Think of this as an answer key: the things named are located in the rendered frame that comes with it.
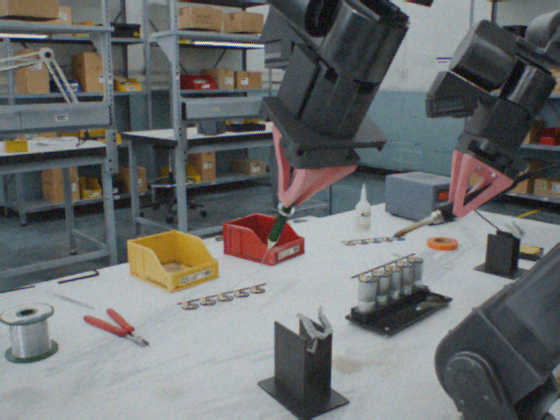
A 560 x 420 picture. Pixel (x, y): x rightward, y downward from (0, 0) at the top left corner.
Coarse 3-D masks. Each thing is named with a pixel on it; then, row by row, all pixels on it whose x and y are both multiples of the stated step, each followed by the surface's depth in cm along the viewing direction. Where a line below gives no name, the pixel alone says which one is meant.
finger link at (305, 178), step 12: (276, 132) 49; (276, 144) 50; (288, 168) 51; (324, 168) 46; (288, 180) 52; (300, 180) 47; (312, 180) 48; (288, 192) 51; (300, 192) 50; (288, 204) 52
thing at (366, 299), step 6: (360, 282) 71; (360, 288) 71; (366, 288) 70; (372, 288) 70; (360, 294) 71; (366, 294) 70; (372, 294) 71; (360, 300) 71; (366, 300) 71; (372, 300) 71; (360, 306) 71; (366, 306) 71; (372, 306) 71
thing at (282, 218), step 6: (282, 204) 53; (294, 204) 53; (282, 210) 53; (288, 210) 53; (282, 216) 54; (276, 222) 55; (282, 222) 54; (276, 228) 55; (282, 228) 55; (270, 234) 56; (276, 234) 55; (270, 240) 56; (276, 240) 56
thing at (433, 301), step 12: (420, 300) 77; (432, 300) 77; (444, 300) 77; (396, 312) 73; (408, 312) 73; (420, 312) 73; (360, 324) 70; (372, 324) 69; (384, 324) 69; (396, 324) 69; (408, 324) 70; (384, 336) 68
